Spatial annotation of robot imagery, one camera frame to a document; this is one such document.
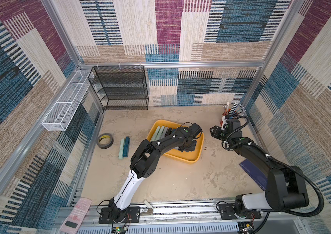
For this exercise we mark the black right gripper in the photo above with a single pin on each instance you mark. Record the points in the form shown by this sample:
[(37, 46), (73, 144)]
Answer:
[(217, 131)]

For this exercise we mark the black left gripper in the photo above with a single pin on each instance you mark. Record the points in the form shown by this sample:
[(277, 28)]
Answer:
[(191, 150)]

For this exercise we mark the yellow plastic storage tray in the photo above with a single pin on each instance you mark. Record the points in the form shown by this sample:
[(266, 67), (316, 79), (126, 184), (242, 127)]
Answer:
[(186, 157)]

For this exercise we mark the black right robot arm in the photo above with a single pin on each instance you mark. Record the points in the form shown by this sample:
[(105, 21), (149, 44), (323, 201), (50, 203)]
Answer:
[(285, 190)]

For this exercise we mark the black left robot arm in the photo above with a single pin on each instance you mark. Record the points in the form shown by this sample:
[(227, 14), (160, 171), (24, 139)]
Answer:
[(144, 162)]

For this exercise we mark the red pen holder cup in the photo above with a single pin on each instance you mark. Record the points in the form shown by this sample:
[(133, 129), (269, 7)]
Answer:
[(223, 120)]

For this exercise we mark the dark blue booklet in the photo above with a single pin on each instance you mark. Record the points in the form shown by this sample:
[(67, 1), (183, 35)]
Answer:
[(258, 176)]

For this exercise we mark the black yellow tape roll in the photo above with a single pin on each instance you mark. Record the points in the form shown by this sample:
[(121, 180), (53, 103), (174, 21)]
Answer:
[(105, 141)]

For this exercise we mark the pink calculator device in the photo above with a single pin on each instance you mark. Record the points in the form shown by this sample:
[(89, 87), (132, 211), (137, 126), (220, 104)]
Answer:
[(74, 220)]

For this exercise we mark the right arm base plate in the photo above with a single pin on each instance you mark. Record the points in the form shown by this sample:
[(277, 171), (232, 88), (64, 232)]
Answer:
[(229, 211)]

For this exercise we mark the black wire mesh shelf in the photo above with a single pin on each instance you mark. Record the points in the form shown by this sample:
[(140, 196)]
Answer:
[(120, 87)]

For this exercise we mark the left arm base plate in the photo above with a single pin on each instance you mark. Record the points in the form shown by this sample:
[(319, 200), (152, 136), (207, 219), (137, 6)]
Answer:
[(115, 216)]

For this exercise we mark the white wire mesh basket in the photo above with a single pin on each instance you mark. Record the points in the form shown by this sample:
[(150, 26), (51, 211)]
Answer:
[(64, 109)]

